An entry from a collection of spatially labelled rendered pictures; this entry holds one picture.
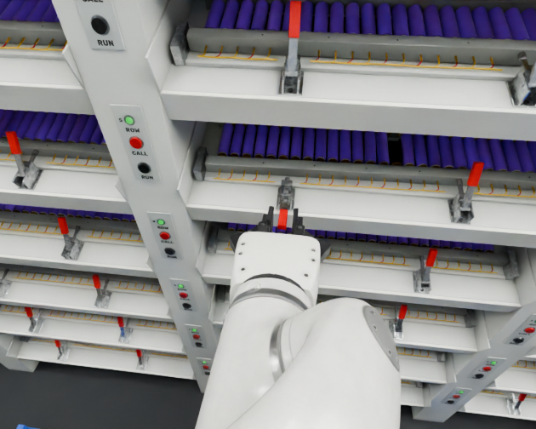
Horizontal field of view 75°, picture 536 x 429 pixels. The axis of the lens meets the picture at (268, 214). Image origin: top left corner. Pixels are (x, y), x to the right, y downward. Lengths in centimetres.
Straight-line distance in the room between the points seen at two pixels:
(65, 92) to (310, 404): 46
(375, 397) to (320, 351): 4
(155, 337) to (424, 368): 74
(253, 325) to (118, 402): 114
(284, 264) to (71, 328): 91
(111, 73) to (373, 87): 31
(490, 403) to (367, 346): 114
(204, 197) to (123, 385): 97
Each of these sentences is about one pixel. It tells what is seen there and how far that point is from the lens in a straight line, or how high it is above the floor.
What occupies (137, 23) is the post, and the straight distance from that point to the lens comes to 45.
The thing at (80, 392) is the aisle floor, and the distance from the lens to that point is 148.
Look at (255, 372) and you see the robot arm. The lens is 27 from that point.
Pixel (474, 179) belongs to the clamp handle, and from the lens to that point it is 58.
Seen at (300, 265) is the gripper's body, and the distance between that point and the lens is 39.
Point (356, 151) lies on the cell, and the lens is 61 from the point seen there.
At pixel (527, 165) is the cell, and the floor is 93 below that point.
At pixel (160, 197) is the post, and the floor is 90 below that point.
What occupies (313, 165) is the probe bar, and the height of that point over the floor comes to 93.
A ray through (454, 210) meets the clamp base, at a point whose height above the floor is 90.
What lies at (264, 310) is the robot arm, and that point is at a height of 100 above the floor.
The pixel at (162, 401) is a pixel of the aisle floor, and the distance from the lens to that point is 137.
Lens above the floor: 127
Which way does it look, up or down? 45 degrees down
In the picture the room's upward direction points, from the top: straight up
